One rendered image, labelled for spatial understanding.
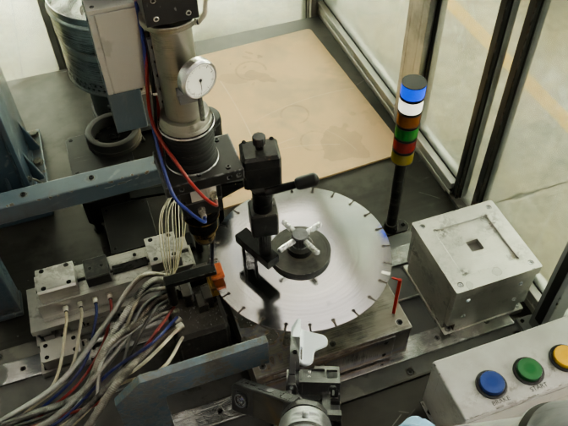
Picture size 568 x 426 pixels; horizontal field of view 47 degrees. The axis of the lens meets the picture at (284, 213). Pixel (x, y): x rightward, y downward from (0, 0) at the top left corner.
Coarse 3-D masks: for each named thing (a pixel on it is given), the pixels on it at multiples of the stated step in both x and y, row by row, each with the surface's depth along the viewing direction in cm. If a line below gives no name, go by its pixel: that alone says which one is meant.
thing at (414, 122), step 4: (396, 116) 124; (400, 116) 123; (404, 116) 122; (416, 116) 122; (420, 116) 123; (396, 120) 124; (400, 120) 123; (404, 120) 122; (408, 120) 122; (412, 120) 122; (416, 120) 122; (400, 124) 124; (404, 124) 123; (408, 124) 123; (412, 124) 123; (416, 124) 123; (404, 128) 124; (408, 128) 123; (412, 128) 124
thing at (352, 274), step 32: (288, 192) 129; (320, 192) 129; (224, 224) 124; (352, 224) 123; (224, 256) 119; (352, 256) 118; (384, 256) 118; (224, 288) 114; (256, 288) 114; (288, 288) 114; (320, 288) 114; (352, 288) 114; (384, 288) 114; (256, 320) 110; (288, 320) 110; (320, 320) 110
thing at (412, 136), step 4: (396, 124) 125; (396, 128) 125; (400, 128) 124; (416, 128) 124; (396, 132) 126; (400, 132) 125; (404, 132) 124; (408, 132) 124; (412, 132) 124; (416, 132) 125; (396, 136) 126; (400, 136) 126; (404, 136) 125; (408, 136) 125; (412, 136) 125; (416, 136) 126; (400, 140) 126; (404, 140) 126; (408, 140) 126; (412, 140) 126
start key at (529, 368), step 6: (522, 360) 109; (528, 360) 109; (534, 360) 109; (516, 366) 108; (522, 366) 108; (528, 366) 108; (534, 366) 108; (540, 366) 108; (516, 372) 108; (522, 372) 107; (528, 372) 107; (534, 372) 107; (540, 372) 107; (522, 378) 107; (528, 378) 107; (534, 378) 107
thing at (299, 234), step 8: (288, 224) 117; (320, 224) 117; (296, 232) 115; (304, 232) 115; (296, 240) 114; (304, 240) 114; (280, 248) 113; (296, 248) 116; (304, 248) 116; (312, 248) 113
